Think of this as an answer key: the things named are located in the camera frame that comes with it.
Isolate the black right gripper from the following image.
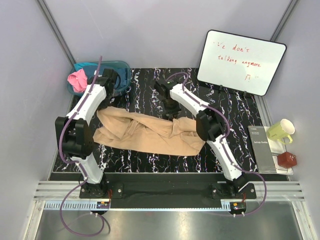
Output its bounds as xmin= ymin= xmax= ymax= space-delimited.
xmin=162 ymin=98 xmax=181 ymax=122

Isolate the red house-shaped box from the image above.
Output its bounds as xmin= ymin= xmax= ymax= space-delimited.
xmin=277 ymin=151 xmax=297 ymax=169

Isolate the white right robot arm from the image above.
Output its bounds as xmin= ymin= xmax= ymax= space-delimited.
xmin=154 ymin=80 xmax=249 ymax=199

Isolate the dark blue t-shirt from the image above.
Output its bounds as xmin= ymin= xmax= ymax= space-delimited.
xmin=115 ymin=68 xmax=126 ymax=88

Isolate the yellow-green mug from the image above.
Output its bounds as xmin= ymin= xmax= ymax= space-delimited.
xmin=266 ymin=118 xmax=296 ymax=145

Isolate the beige t-shirt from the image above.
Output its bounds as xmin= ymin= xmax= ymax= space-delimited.
xmin=93 ymin=106 xmax=205 ymax=156

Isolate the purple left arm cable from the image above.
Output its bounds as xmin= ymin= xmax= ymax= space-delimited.
xmin=58 ymin=55 xmax=111 ymax=236

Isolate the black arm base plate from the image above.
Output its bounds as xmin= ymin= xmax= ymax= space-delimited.
xmin=79 ymin=173 xmax=257 ymax=200

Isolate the aluminium frame rail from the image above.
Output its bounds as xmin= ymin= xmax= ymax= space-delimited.
xmin=33 ymin=181 xmax=305 ymax=212

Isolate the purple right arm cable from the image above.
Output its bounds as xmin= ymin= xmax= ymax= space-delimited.
xmin=167 ymin=72 xmax=268 ymax=217

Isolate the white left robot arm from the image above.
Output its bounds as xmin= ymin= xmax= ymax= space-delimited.
xmin=55 ymin=69 xmax=120 ymax=198

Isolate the teal plastic basket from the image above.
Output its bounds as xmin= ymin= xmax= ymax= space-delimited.
xmin=70 ymin=61 xmax=131 ymax=97

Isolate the white whiteboard with red writing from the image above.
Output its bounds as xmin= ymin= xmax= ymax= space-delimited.
xmin=197 ymin=30 xmax=287 ymax=96

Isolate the pink t-shirt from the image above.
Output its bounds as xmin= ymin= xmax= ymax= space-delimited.
xmin=67 ymin=69 xmax=88 ymax=93

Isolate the teal t-shirt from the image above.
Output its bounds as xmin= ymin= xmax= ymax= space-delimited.
xmin=73 ymin=62 xmax=98 ymax=72

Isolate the grey setup guide booklet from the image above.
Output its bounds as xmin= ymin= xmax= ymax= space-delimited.
xmin=248 ymin=125 xmax=277 ymax=174

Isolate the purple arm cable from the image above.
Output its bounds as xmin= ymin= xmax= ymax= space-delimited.
xmin=167 ymin=72 xmax=268 ymax=217
xmin=58 ymin=55 xmax=111 ymax=236

